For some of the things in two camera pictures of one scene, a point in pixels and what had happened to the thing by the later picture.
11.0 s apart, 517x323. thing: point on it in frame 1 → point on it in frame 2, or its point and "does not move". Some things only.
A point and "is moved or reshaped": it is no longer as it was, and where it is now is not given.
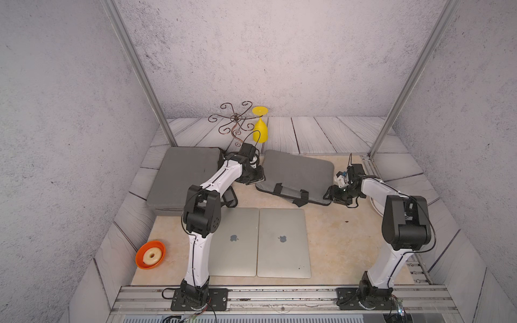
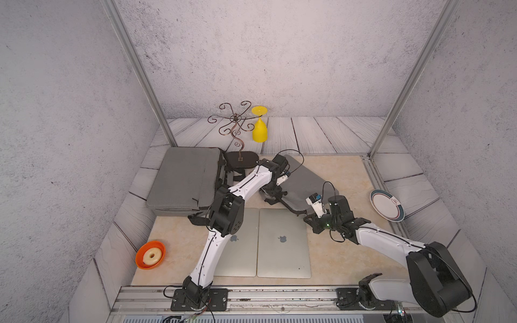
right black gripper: [333, 190] → [313, 223]
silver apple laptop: [233, 247] does not move
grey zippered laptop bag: [178, 168] does not move
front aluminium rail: [409, 300] does not move
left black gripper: [260, 175] → [273, 194]
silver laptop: [283, 249] does not move
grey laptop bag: [296, 179] is moved or reshaped
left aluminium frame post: [148, 82] does not move
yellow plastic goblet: [260, 128] does not move
